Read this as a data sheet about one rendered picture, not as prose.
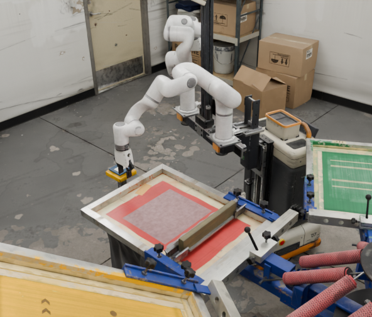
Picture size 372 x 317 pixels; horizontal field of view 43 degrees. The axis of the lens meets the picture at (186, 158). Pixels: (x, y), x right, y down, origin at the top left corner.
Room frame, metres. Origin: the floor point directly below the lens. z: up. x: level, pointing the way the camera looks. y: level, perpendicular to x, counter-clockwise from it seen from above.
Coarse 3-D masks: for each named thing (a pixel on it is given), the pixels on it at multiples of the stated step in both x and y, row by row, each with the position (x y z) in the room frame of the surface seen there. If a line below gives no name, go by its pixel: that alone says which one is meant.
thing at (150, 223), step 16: (128, 208) 1.95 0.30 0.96; (144, 208) 1.94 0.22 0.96; (128, 224) 1.82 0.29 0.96; (144, 224) 1.81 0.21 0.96; (160, 224) 1.81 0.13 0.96; (176, 224) 1.81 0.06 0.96; (160, 240) 1.69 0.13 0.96; (208, 240) 1.68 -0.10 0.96; (192, 256) 1.58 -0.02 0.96; (208, 256) 1.58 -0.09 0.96
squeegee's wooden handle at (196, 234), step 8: (224, 208) 1.79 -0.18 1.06; (232, 208) 1.82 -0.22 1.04; (216, 216) 1.73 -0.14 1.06; (224, 216) 1.77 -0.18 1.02; (200, 224) 1.67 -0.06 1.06; (208, 224) 1.68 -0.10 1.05; (216, 224) 1.73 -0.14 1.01; (192, 232) 1.62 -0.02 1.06; (200, 232) 1.64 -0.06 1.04; (208, 232) 1.68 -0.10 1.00; (184, 240) 1.57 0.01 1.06; (192, 240) 1.60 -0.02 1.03; (184, 248) 1.56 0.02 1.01
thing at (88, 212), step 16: (144, 176) 2.19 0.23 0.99; (176, 176) 2.20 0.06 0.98; (112, 192) 2.04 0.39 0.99; (128, 192) 2.08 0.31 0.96; (208, 192) 2.04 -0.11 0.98; (96, 208) 1.93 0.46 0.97; (96, 224) 1.81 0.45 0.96; (112, 224) 1.78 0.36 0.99; (128, 240) 1.65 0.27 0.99; (144, 256) 1.58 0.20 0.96; (224, 256) 1.54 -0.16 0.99; (208, 272) 1.44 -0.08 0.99
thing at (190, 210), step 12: (156, 192) 2.08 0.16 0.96; (168, 192) 2.08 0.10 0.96; (180, 192) 2.08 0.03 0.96; (156, 204) 1.97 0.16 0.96; (168, 204) 1.97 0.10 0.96; (180, 204) 1.97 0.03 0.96; (192, 204) 1.96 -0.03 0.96; (204, 204) 1.96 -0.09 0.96; (180, 216) 1.87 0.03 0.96; (192, 216) 1.86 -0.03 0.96; (204, 216) 1.86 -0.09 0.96; (228, 228) 1.77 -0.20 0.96; (240, 228) 1.76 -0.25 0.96; (216, 240) 1.68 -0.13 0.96; (228, 240) 1.68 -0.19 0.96
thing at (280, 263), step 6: (270, 258) 1.46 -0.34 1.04; (276, 258) 1.46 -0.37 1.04; (282, 258) 1.46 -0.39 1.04; (258, 264) 1.47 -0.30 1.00; (270, 264) 1.43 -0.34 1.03; (276, 264) 1.42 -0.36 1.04; (282, 264) 1.42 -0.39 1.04; (288, 264) 1.42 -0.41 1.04; (294, 264) 1.42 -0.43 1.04; (276, 270) 1.41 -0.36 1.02; (282, 270) 1.40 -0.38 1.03; (288, 270) 1.39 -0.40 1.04; (282, 276) 1.39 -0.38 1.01
